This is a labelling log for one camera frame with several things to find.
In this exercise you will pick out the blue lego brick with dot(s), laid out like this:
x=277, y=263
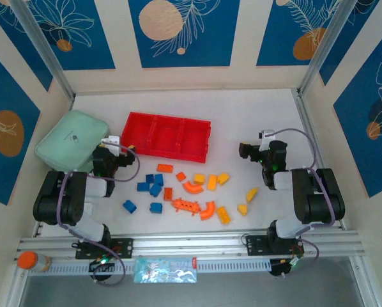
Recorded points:
x=130, y=206
x=142, y=186
x=155, y=189
x=156, y=208
x=159, y=179
x=149, y=178

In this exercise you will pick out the yellow sloped lego brick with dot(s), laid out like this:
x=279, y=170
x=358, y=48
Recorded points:
x=222, y=178

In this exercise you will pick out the orange lego plate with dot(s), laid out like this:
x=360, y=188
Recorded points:
x=165, y=167

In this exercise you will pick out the yellow curved slope lego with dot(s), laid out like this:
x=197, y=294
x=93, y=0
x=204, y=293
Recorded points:
x=252, y=194

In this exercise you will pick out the yellow square lego brick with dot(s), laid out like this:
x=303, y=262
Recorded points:
x=199, y=178

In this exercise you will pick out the yellow wedge lego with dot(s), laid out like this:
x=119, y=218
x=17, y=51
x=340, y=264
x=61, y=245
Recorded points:
x=242, y=209

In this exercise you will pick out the small orange lego brick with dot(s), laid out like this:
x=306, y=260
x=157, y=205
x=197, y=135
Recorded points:
x=180, y=176

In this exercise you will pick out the yellow rounded long lego brick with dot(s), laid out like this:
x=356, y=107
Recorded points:
x=223, y=214

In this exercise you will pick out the long orange spiked lego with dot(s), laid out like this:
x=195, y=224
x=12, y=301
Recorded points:
x=186, y=205

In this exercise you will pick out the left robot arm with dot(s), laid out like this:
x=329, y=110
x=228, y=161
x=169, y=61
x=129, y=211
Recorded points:
x=77, y=208

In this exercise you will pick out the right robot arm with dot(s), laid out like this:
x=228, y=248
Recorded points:
x=315, y=204

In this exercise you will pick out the red three-compartment tray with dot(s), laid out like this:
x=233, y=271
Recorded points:
x=167, y=134

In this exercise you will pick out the mint green zip pouch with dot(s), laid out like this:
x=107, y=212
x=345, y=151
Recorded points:
x=69, y=137

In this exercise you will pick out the black controller board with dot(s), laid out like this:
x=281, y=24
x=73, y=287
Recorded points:
x=285, y=267
x=101, y=264

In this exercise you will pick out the light blue wipes packet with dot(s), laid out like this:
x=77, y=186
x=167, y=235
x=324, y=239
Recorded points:
x=165, y=270

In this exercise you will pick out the bottle with orange cap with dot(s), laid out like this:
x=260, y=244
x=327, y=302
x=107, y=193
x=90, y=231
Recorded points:
x=28, y=260

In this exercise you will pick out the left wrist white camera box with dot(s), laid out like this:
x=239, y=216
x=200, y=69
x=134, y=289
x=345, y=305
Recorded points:
x=111, y=140

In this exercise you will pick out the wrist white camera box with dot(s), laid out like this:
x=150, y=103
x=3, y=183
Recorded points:
x=267, y=133
x=111, y=140

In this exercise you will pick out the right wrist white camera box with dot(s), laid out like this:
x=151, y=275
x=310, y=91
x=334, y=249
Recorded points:
x=267, y=133

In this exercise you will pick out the aluminium table edge rail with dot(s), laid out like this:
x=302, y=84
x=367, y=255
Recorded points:
x=306, y=121

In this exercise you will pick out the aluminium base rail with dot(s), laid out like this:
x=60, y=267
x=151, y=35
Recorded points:
x=191, y=244

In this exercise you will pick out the aluminium frame post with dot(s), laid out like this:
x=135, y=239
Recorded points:
x=44, y=51
x=325, y=48

